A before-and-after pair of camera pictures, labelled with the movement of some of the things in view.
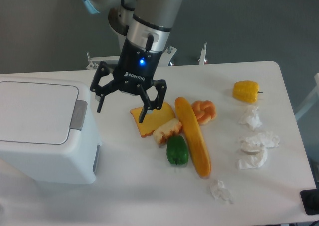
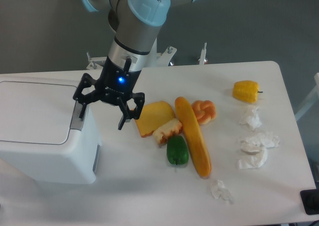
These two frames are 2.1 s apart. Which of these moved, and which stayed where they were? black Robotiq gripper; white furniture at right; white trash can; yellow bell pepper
Moved: black Robotiq gripper
Stayed: white furniture at right; white trash can; yellow bell pepper
